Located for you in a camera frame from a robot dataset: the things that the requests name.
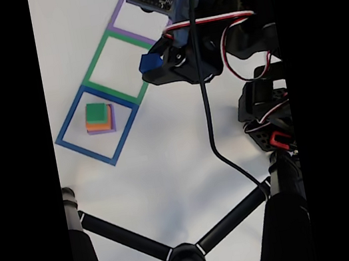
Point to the purple foam block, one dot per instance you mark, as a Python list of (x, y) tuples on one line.
[(114, 124)]

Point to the blue square frame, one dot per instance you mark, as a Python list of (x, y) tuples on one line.
[(125, 136)]

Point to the orange foam block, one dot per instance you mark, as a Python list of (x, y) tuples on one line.
[(93, 127)]

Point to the green square frame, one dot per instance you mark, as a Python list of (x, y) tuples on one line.
[(92, 67)]

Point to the small blue cube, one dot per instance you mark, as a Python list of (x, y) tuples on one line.
[(150, 62)]

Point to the purple square frame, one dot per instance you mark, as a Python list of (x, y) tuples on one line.
[(119, 11)]

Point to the red clamp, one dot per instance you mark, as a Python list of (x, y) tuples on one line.
[(276, 139)]

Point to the green foam block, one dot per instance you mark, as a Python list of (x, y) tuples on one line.
[(96, 112)]

